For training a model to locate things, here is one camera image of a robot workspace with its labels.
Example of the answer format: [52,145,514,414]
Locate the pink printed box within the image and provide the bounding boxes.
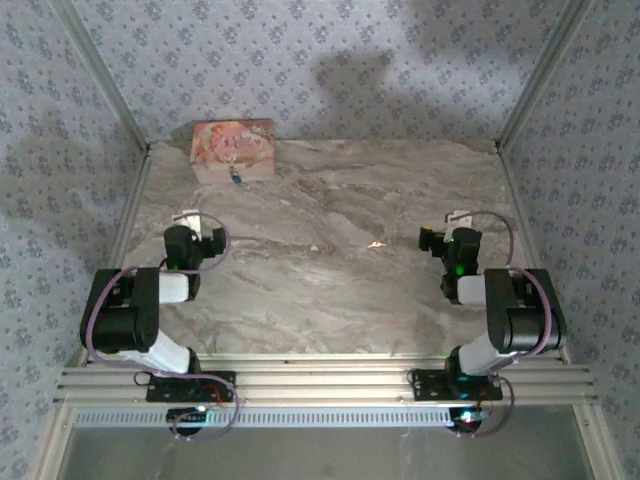
[189,117,277,184]

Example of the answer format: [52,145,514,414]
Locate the left black controller board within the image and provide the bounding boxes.
[166,405,210,437]

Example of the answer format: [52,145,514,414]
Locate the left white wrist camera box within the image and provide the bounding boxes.
[171,209,204,239]

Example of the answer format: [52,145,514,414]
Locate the aluminium side rail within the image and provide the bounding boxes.
[497,147,574,364]
[69,147,154,369]

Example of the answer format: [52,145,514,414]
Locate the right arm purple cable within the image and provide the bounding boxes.
[452,209,569,441]

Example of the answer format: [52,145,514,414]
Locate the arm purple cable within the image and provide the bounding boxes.
[81,212,242,445]
[452,209,569,441]

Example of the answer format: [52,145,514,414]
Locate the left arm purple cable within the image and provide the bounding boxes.
[81,212,242,445]

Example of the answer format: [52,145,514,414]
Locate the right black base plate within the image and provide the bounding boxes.
[408,368,505,402]

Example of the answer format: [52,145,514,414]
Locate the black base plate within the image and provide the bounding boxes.
[408,368,505,402]
[145,370,237,403]

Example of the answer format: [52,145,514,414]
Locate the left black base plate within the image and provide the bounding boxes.
[145,370,237,403]

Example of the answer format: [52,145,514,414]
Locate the aluminium front rail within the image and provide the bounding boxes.
[52,352,600,405]

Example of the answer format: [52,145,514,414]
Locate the aluminium corner post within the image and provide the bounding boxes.
[493,0,597,154]
[48,0,153,154]

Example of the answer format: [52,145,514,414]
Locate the grey slotted cable duct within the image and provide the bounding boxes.
[73,405,484,430]

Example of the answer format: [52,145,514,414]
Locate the aluminium frame leg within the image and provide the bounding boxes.
[34,403,76,480]
[574,403,626,480]

